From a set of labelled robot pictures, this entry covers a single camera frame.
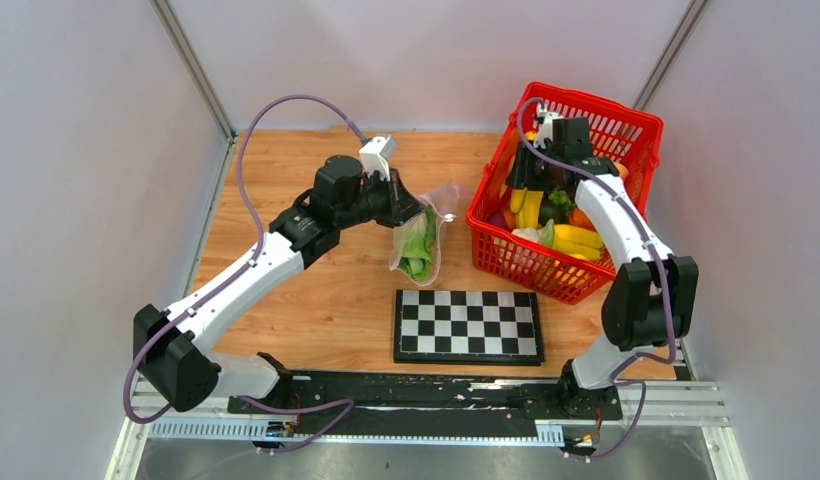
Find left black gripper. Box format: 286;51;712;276
337;167;427;231

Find clear zip top bag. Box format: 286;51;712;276
389;180;470;286

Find green napa cabbage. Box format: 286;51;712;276
390;206;437;284

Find red plastic basket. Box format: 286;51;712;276
466;82;671;304

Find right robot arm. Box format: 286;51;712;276
515;111;699;418

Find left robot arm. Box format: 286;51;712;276
134;155;425;413

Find green grapes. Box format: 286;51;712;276
547;188;575;219

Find red orange fruit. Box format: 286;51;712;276
568;208;595;231

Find yellow banana bunch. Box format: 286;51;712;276
552;224;604;262
509;188;544;229

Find black white checkerboard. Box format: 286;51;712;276
393;290;545;366

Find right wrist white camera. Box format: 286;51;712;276
532;110;564;150

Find wrist white camera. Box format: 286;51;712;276
359;134;397;181
532;110;564;150

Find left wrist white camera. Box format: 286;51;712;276
359;134;397;181

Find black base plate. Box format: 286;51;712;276
263;370;623;438

